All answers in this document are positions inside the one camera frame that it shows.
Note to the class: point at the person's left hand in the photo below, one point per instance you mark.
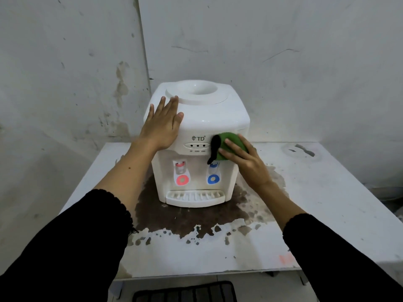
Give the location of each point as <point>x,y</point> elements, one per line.
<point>160,128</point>

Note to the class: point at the person's right hand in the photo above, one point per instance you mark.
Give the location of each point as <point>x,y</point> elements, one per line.
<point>252,168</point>

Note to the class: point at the person's left little finger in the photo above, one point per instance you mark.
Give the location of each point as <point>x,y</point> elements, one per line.
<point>150,113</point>

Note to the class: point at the person's left thumb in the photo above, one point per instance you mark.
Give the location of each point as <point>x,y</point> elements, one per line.
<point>179,120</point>

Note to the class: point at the person's right thumb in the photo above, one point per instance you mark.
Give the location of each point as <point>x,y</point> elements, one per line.
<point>229,153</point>

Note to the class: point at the person's left middle finger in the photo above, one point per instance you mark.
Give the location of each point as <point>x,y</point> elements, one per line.
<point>169,106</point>

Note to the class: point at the green and black cleaning cloth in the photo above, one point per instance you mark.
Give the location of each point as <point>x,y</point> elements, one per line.
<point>228,143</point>

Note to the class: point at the white tabletop water dispenser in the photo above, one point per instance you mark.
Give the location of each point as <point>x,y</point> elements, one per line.
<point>207,122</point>

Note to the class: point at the person's right forearm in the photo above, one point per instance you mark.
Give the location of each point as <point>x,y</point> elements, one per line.
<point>314,242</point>

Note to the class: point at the person's left forearm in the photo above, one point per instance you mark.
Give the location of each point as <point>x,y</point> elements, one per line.
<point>94,223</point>

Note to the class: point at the blue water tap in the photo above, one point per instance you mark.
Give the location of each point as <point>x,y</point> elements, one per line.
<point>214,165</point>

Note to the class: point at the red water tap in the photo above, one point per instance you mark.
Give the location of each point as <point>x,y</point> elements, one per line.
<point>180,164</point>

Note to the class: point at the white dispenser drip tray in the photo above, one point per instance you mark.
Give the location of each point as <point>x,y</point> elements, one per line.
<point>195,198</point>

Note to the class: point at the worn white table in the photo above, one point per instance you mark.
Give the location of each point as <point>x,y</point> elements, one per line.
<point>330,201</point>

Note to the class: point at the black ribbed floor mat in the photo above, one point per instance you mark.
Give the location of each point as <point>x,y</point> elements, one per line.
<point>185,294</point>

